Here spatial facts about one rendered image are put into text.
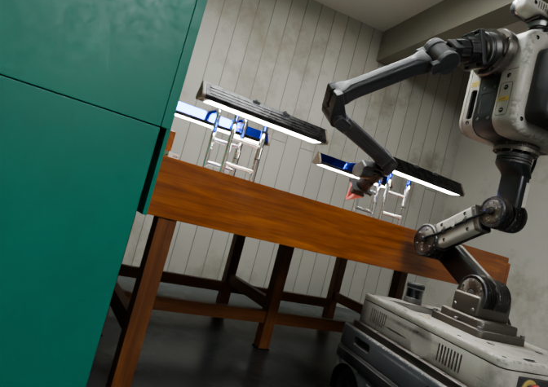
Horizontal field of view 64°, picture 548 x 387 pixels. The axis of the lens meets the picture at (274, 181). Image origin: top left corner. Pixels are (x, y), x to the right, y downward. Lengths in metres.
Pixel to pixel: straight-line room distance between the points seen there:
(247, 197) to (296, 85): 2.56
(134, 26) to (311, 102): 2.78
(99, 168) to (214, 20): 2.71
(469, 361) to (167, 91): 1.13
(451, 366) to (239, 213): 0.78
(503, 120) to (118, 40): 1.18
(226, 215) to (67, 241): 0.48
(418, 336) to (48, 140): 1.23
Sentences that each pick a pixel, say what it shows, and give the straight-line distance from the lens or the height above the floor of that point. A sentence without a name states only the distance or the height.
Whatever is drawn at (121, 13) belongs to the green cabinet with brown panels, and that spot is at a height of 1.11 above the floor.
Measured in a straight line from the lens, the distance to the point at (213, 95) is 1.74.
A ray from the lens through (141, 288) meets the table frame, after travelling 1.43.
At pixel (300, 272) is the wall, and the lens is 3.99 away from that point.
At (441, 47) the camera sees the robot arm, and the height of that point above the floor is 1.32.
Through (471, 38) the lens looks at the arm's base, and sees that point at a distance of 1.60.
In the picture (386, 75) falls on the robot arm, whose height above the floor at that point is 1.19.
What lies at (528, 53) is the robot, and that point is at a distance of 1.62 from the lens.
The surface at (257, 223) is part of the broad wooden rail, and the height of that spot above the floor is 0.63.
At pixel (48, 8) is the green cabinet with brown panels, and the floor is 1.04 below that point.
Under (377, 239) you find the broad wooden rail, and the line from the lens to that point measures 1.82.
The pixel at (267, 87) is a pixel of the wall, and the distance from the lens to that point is 3.84.
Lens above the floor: 0.68
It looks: 4 degrees up
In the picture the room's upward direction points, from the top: 15 degrees clockwise
